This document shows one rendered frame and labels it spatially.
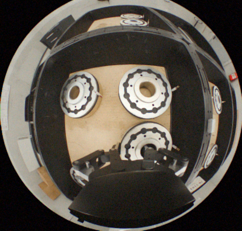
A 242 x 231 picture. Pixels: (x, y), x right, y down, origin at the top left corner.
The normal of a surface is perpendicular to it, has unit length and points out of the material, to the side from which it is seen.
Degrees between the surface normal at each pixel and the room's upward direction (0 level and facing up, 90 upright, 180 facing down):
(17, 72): 90
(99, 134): 0
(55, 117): 90
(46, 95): 90
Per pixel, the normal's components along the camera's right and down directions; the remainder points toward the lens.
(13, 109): 0.99, -0.07
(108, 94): -0.08, -0.04
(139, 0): 0.07, 1.00
